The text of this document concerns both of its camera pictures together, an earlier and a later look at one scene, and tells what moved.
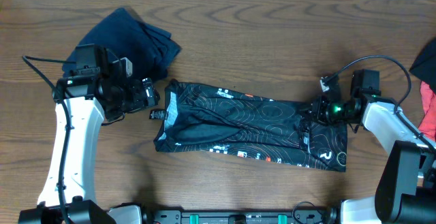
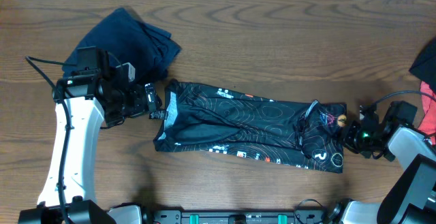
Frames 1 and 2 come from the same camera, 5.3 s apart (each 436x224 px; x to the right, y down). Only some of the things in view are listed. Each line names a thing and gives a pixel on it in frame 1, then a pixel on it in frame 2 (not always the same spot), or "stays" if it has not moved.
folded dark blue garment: [149, 50] stays
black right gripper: [317, 105] -> [348, 135]
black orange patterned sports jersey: [246, 126] stays
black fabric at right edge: [424, 67] stays
